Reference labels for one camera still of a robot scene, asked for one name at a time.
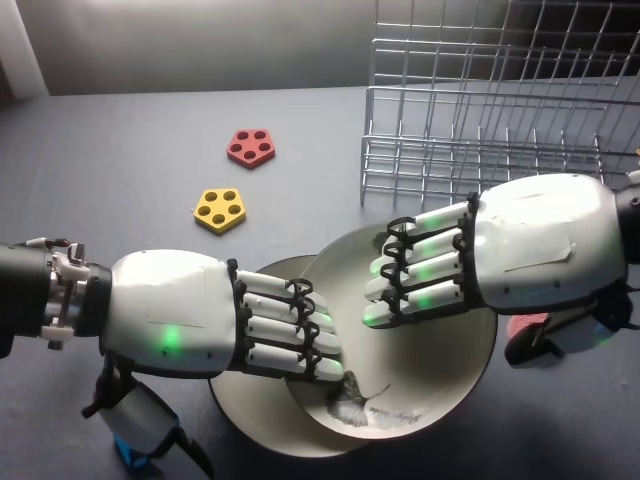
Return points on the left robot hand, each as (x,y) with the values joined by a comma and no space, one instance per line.
(170,310)

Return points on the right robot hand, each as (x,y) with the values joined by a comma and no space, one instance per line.
(545,240)

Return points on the white plate with leaf print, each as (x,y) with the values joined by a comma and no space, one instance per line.
(425,370)
(250,415)

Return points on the pink round cookie toy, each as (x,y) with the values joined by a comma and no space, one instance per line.
(522,325)

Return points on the yellow pentagon block with holes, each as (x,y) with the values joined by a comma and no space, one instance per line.
(219,212)

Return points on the blue pentagon block with holes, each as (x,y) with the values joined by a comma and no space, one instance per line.
(131,452)

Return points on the grey table cloth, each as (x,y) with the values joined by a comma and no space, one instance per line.
(125,165)

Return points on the red pentagon block with holes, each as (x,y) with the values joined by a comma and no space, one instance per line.
(251,147)

